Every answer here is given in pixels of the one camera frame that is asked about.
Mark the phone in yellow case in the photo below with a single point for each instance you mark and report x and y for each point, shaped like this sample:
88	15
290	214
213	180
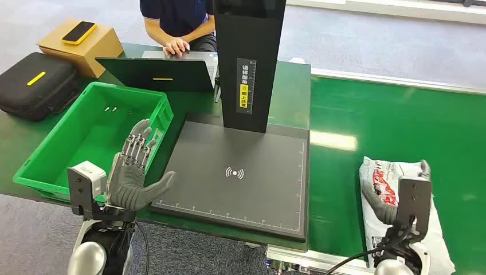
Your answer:
78	32

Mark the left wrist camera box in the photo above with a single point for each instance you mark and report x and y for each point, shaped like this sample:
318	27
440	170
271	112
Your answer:
85	182

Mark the yellow and black machine label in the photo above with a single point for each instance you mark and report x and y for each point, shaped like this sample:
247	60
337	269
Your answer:
245	95

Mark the aluminium conveyor frame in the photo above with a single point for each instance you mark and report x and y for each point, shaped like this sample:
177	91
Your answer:
303	260

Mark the dark laptop computer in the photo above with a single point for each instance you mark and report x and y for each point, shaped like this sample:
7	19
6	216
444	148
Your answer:
152	72

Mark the black zippered carrying case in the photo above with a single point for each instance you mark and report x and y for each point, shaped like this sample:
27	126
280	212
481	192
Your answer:
38	95

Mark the green plastic crate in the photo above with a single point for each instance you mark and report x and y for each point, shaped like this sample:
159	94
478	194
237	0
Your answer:
91	136

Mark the black inbound scanner machine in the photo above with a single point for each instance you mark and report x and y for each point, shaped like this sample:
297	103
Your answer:
235	197

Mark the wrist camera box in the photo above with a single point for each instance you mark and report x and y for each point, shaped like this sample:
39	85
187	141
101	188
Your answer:
85	182
414	201

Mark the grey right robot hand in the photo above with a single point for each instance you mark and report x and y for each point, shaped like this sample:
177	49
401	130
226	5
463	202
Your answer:
381	210

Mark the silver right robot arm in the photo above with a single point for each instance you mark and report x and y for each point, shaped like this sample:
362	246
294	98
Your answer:
395	265

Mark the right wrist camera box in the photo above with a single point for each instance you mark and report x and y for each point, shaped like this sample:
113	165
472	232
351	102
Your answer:
414	201

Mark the white conveyor side rail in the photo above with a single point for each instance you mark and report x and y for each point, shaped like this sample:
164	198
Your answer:
398	81

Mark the white printed poly mailer package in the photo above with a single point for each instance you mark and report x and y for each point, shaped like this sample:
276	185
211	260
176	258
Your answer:
383	174

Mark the person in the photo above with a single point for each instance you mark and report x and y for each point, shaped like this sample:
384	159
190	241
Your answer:
174	15

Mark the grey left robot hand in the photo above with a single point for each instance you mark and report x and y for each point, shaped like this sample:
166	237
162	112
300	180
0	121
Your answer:
127	186

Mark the green conveyor belt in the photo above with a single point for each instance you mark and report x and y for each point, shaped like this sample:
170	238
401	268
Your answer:
398	125

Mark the person's right hand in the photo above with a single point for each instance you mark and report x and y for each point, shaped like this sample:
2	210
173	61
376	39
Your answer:
176	47

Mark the brown cardboard box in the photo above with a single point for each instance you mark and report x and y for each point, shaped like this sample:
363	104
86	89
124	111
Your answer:
95	49

